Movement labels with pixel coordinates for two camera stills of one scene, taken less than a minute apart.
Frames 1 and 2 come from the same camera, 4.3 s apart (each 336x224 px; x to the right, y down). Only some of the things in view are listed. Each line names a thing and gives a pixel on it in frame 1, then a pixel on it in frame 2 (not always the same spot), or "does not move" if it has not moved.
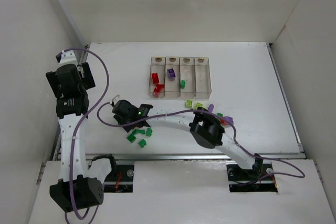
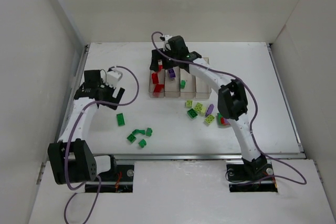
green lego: (182, 84) does not move
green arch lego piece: (137, 130) does not move
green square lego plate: (132, 138) does not move
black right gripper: (121, 120) -> (159, 56)
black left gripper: (85, 74) -> (111, 97)
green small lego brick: (148, 131) does not move
